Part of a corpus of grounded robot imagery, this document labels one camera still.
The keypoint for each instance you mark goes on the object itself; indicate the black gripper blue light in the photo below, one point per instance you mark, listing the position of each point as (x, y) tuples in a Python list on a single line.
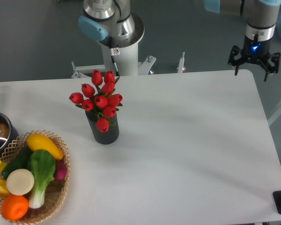
[(255, 52)]

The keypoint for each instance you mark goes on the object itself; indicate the red tulip bouquet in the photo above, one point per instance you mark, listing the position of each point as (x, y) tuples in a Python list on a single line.
[(99, 97)]

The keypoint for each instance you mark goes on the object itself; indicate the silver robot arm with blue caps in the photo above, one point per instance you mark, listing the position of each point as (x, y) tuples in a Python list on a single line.
[(101, 16)]

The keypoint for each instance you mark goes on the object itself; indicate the dark grey ribbed vase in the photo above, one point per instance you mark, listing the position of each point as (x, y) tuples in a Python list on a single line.
[(109, 131)]

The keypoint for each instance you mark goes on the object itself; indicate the purple radish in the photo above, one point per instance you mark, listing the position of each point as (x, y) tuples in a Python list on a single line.
[(60, 170)]

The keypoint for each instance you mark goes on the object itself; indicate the yellow squash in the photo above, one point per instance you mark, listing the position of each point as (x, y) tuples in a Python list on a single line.
[(37, 141)]

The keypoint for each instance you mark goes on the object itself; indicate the green bok choy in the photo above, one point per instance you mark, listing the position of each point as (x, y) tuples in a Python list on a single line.
[(42, 166)]

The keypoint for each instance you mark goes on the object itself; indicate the dark green cucumber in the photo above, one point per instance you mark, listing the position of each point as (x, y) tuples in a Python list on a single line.
[(20, 161)]

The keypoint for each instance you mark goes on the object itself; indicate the woven wicker basket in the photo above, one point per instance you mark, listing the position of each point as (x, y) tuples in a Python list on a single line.
[(55, 192)]

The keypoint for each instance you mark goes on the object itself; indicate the white round bun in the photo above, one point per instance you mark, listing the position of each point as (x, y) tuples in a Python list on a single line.
[(20, 182)]

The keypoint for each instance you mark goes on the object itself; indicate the orange fruit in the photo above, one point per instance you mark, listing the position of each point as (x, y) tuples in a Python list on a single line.
[(14, 207)]

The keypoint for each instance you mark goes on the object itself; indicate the yellow bell pepper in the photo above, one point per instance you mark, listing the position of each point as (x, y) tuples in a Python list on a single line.
[(4, 192)]

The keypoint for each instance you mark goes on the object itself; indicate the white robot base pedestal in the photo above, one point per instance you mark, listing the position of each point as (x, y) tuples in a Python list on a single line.
[(123, 54)]

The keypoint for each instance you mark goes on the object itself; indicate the white metal base frame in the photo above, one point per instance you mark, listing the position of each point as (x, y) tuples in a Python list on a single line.
[(145, 65)]

